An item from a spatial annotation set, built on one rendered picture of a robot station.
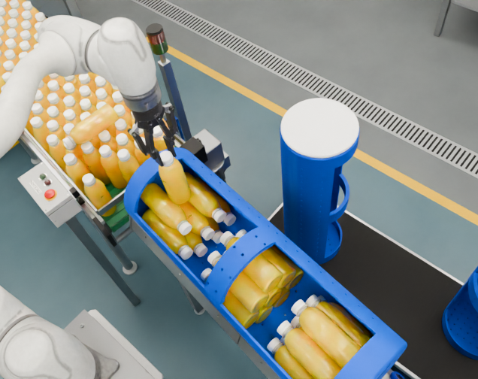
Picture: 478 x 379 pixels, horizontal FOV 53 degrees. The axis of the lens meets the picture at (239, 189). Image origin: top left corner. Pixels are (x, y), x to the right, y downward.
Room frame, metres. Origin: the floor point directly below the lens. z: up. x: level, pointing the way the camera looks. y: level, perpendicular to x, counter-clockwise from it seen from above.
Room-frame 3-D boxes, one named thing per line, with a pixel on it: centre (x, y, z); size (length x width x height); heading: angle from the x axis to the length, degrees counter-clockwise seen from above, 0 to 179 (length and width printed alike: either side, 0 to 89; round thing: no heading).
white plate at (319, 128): (1.10, -0.32, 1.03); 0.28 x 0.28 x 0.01
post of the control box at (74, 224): (1.00, 0.64, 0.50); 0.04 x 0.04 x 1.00; 33
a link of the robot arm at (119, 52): (0.85, 0.19, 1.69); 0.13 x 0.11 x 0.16; 51
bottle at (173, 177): (0.84, 0.18, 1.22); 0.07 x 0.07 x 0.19
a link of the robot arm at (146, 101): (0.84, 0.18, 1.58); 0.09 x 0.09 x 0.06
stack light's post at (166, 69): (1.51, 0.20, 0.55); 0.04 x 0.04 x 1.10; 33
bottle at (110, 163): (1.11, 0.44, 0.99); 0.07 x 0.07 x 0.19
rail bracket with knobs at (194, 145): (1.14, 0.15, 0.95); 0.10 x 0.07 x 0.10; 123
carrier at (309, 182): (1.10, -0.32, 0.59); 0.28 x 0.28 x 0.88
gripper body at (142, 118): (0.84, 0.18, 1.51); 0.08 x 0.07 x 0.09; 123
